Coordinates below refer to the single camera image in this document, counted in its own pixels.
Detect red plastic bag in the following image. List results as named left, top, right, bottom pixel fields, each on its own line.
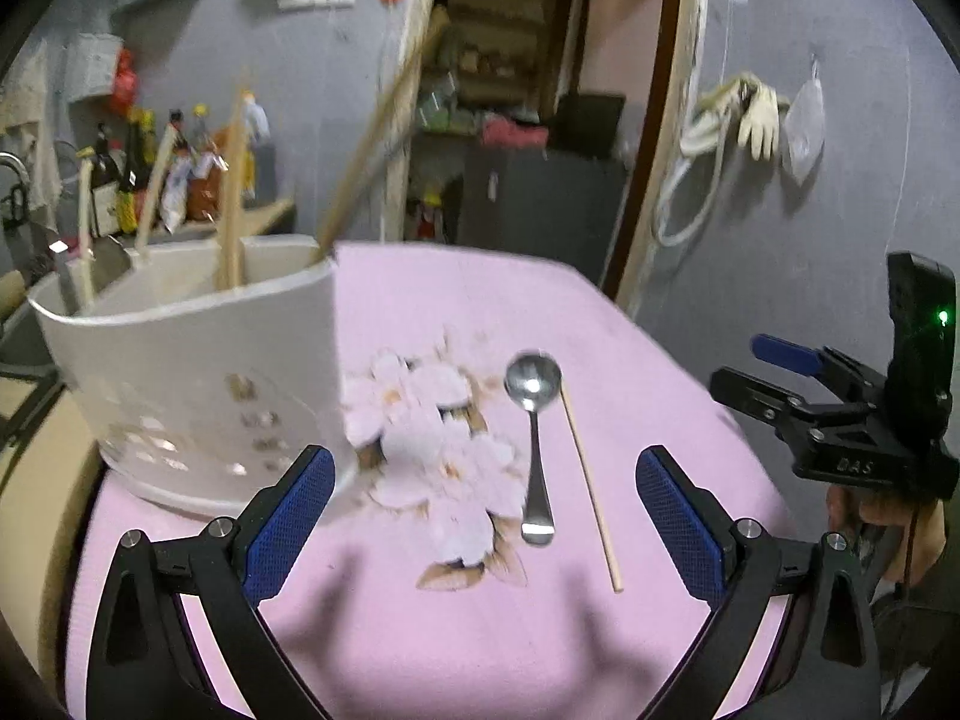
left=112, top=49, right=142, bottom=117

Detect white plastic jug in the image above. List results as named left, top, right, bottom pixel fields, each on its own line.
left=240, top=90, right=272, bottom=203

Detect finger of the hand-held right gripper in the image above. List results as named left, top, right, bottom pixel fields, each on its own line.
left=751, top=334, right=891, bottom=412
left=709, top=365, right=877, bottom=452

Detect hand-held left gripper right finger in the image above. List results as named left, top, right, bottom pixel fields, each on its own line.
left=635, top=445, right=882, bottom=720

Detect small metal spoon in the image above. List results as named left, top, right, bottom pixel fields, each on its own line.
left=504, top=352, right=563, bottom=548

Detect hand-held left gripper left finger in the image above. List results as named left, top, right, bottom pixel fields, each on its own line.
left=85, top=445, right=336, bottom=720

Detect wooden door post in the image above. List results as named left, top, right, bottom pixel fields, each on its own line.
left=600, top=0, right=710, bottom=316

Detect white rubber gloves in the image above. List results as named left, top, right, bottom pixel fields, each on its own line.
left=739, top=73, right=788, bottom=160

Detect wooden shelf unit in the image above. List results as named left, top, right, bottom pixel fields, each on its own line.
left=431, top=0, right=578, bottom=136

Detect clear plastic bag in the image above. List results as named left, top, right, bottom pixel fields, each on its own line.
left=781, top=56, right=826, bottom=182

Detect person's right hand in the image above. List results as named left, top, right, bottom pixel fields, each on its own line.
left=827, top=484, right=947, bottom=586

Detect black cable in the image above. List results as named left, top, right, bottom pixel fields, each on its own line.
left=892, top=499, right=923, bottom=717

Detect white packet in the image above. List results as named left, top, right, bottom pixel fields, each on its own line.
left=161, top=157, right=188, bottom=233

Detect white hose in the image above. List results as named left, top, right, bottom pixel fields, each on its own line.
left=651, top=75, right=751, bottom=247

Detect white utensil holder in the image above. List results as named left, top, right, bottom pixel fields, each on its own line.
left=28, top=234, right=359, bottom=518

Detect grey cabinet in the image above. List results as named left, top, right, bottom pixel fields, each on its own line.
left=457, top=144, right=631, bottom=286

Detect pink cloth bundle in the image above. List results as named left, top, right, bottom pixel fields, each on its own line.
left=480, top=116, right=548, bottom=151

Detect pink floral cloth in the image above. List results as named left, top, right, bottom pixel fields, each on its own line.
left=64, top=241, right=800, bottom=720

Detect black box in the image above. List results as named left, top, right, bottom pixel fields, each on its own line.
left=555, top=92, right=627, bottom=160

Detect hanging towel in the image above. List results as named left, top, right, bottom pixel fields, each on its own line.
left=0, top=41, right=65, bottom=203

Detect dark sauce bottle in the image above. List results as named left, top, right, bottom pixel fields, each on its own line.
left=88, top=124, right=121, bottom=237
left=116, top=111, right=155, bottom=235

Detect orange packet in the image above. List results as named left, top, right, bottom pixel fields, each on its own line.
left=184, top=165, right=226, bottom=222

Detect person's right forearm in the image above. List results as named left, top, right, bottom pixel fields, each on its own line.
left=862, top=540, right=960, bottom=720

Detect metal faucet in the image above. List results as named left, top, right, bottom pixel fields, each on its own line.
left=0, top=151, right=31, bottom=226

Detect wooden chopstick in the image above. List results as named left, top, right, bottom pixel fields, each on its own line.
left=309, top=19, right=451, bottom=267
left=559, top=388, right=625, bottom=593
left=216, top=82, right=252, bottom=292
left=75, top=157, right=98, bottom=310
left=133, top=124, right=181, bottom=252

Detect yellow-capped bottle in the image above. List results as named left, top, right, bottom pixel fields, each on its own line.
left=189, top=103, right=215, bottom=166

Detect white wall box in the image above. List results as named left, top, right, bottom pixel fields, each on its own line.
left=71, top=34, right=125, bottom=102

